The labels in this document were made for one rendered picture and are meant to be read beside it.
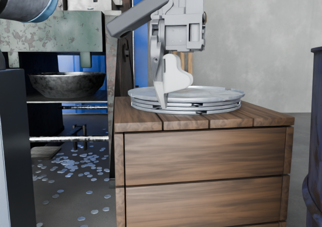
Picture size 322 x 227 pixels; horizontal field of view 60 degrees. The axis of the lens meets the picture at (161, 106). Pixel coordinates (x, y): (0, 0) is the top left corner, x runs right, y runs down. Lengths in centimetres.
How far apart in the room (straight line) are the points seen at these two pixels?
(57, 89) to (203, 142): 77
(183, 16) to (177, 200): 37
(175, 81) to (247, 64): 216
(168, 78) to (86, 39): 66
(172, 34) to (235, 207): 39
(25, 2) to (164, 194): 48
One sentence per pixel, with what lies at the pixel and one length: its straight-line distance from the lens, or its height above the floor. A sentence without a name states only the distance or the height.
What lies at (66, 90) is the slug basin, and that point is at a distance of 121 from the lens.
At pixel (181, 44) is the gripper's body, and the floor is 49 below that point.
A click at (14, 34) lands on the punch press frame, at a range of 116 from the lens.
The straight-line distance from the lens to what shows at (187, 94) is 65.
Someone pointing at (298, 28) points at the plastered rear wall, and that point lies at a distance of 279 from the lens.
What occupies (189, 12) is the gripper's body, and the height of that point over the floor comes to 54.
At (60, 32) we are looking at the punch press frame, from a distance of 111.
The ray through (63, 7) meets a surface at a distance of 118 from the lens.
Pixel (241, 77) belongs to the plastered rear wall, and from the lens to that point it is 259.
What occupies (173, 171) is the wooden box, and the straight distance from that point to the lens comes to 58.
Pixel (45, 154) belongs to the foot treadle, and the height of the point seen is 16.
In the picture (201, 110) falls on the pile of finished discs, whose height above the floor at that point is 36.
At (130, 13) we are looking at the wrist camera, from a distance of 48.
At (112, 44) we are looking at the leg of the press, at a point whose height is 52.
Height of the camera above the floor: 47
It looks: 9 degrees down
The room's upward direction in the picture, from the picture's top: straight up
